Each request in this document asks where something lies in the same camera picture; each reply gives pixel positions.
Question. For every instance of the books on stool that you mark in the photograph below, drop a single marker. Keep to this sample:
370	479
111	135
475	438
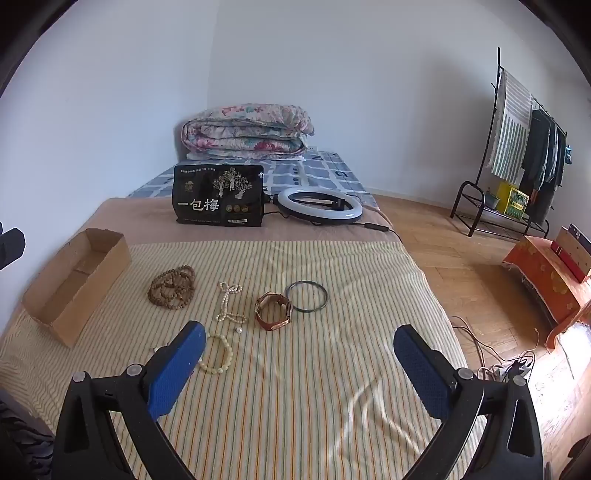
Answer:
573	247

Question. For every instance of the white ring light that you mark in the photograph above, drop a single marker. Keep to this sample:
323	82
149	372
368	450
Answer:
319	205

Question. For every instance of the tan brown blanket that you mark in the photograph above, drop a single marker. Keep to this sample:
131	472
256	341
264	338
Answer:
152	220

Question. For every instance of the black metal clothes rack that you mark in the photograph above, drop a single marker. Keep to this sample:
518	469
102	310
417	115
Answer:
477	208

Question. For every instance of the dark hanging clothes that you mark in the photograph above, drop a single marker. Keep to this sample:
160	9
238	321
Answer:
543	164

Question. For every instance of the yellow green box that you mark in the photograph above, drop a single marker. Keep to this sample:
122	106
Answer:
512	201

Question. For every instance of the black snack bag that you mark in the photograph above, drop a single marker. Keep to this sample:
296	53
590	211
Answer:
218	195

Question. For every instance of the yellow striped towel mat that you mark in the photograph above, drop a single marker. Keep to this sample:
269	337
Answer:
322	398

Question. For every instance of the orange cloth covered stool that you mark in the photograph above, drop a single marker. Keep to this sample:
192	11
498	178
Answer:
566	300

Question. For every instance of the folded floral quilt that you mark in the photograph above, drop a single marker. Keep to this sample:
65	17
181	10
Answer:
249	131

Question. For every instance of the striped hanging towel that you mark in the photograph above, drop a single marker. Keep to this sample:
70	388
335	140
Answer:
511	129

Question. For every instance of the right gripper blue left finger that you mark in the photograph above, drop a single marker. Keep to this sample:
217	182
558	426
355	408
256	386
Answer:
86	444

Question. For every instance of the blue checked bed sheet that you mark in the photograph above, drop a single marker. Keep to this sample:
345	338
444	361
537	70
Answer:
316	168

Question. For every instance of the power strip with cables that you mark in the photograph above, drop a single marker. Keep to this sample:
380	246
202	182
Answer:
491	364

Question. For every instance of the brown wooden bead mala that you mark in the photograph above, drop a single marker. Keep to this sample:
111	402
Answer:
172	289

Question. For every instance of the open cardboard box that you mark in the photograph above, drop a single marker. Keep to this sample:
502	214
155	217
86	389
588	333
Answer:
65	293

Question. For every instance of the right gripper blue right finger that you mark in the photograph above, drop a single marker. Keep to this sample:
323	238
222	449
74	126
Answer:
510	446

